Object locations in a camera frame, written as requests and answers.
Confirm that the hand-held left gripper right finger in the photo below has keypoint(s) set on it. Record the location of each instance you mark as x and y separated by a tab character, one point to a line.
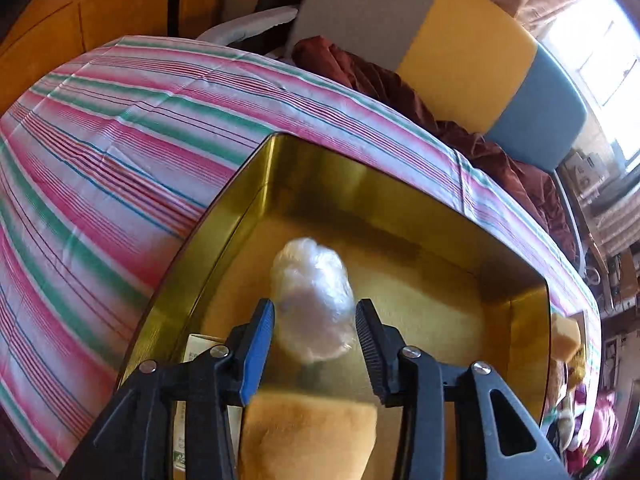
372	355

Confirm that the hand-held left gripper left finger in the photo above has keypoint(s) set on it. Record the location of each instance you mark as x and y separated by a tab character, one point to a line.
257	355

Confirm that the cream box with green label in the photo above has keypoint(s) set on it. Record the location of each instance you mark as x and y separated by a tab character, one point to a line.
200	345

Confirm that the white plastic-wrapped ball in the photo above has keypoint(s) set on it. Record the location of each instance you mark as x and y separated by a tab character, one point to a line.
310	285

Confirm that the yellow sponge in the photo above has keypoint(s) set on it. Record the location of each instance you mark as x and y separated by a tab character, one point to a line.
565	340
305	435

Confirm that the gold metal tin box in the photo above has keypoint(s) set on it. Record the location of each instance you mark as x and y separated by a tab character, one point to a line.
400	220

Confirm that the white pink fluffy ball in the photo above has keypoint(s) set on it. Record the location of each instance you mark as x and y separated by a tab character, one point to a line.
565	422

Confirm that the pink green striped tablecloth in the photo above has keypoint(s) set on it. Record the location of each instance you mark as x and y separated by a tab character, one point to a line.
125	160

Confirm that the dark red cloth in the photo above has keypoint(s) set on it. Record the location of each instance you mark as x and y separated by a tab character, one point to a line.
360	75

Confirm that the white cardboard box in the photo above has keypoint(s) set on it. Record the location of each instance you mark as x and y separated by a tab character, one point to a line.
587	167

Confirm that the grey yellow blue chair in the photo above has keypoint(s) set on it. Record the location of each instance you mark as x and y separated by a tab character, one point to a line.
465	45

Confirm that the wooden cabinet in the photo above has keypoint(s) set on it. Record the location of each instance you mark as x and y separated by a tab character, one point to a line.
115	10

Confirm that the window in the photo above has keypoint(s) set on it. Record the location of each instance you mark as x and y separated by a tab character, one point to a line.
595	50

